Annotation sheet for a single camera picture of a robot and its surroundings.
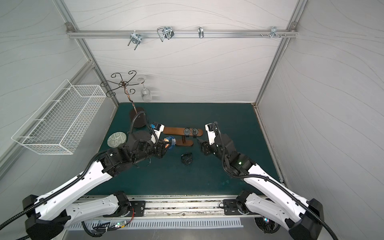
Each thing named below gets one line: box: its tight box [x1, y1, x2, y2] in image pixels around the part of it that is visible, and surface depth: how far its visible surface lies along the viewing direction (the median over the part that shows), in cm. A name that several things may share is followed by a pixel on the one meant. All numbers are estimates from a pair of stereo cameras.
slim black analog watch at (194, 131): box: [191, 127, 199, 139], surface depth 88 cm
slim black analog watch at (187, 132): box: [184, 127, 192, 138], surface depth 88 cm
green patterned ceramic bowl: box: [107, 131, 127, 148], surface depth 99 cm
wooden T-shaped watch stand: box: [163, 126, 204, 146], surface depth 88 cm
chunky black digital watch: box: [181, 152, 193, 165], surface depth 90 cm
